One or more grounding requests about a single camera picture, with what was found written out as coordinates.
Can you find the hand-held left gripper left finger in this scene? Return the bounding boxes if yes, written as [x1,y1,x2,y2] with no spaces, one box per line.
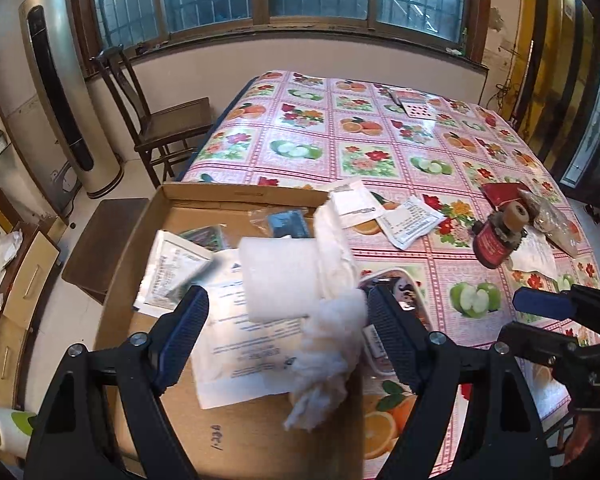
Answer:
[25,285,211,480]

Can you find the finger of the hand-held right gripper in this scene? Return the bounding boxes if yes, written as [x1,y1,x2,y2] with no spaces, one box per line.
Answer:
[497,321,583,378]
[512,284,600,326]

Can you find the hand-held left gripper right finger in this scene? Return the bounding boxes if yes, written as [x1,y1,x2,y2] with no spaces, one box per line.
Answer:
[365,285,551,480]

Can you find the white cotton batting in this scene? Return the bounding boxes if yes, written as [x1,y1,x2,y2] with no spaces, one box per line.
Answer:
[284,191,370,431]

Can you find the cardboard box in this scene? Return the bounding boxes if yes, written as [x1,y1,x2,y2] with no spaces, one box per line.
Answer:
[99,182,367,480]

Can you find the white foam roll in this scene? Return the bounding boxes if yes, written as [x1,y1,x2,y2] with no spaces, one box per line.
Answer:
[237,236,327,324]

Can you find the red foil packet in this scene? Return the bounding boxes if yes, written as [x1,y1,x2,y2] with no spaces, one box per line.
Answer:
[480,182,532,207]

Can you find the blue item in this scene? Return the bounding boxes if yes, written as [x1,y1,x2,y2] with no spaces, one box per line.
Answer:
[249,207,317,239]

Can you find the white-rimmed plastic container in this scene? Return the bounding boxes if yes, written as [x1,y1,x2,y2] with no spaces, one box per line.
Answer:
[359,267,435,379]

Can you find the white paper envelope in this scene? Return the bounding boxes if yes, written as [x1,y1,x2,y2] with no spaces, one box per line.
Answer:
[509,232,561,274]

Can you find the silver white printed packet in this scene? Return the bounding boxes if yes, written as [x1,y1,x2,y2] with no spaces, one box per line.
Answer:
[132,230,215,319]

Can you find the white printed paper sheet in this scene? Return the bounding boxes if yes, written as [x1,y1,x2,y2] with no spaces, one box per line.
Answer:
[190,250,331,411]

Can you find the red medicine bottle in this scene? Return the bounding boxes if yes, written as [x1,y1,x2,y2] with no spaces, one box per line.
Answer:
[472,202,529,269]

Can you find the clear plastic bag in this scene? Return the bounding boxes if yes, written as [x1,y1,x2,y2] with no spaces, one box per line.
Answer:
[524,192,582,259]

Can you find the dark green packet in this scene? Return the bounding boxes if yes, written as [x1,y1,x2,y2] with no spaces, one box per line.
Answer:
[179,226,230,252]

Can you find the white printed sachet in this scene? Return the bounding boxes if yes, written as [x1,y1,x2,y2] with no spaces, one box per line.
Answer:
[329,180,387,229]
[380,195,444,251]

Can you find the brown wooden stool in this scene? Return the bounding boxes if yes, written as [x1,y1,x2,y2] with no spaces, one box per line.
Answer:
[61,198,151,306]

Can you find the wooden cabinet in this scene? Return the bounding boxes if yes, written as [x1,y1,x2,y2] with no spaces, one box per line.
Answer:
[0,220,62,413]

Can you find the glass panel door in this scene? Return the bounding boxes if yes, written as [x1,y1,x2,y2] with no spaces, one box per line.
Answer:
[559,59,600,202]

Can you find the crumpled white papers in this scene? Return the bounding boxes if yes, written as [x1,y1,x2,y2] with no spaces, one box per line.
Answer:
[0,229,25,307]

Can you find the green and white cup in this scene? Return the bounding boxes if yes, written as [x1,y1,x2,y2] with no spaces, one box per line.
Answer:
[0,402,40,462]

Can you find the fruit-print tablecloth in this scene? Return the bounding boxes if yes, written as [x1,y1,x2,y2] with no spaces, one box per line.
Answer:
[174,69,600,480]

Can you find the dark wooden chair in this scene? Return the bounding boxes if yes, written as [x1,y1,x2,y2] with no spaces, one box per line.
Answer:
[90,44,217,189]

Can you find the tall standing air conditioner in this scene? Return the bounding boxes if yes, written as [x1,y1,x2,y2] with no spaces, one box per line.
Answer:
[19,0,125,200]

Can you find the black cables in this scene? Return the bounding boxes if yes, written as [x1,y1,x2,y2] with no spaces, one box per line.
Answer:
[494,35,518,113]

